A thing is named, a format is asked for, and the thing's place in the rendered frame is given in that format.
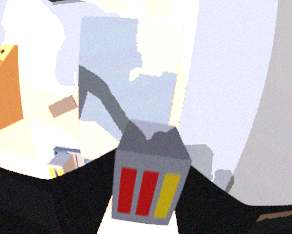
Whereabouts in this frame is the grey flat panel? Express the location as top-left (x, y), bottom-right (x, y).
top-left (225, 0), bottom-right (292, 206)

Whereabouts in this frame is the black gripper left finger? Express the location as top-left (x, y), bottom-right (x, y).
top-left (0, 148), bottom-right (117, 234)

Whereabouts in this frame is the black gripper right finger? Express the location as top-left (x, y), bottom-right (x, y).
top-left (174, 165), bottom-right (292, 234)

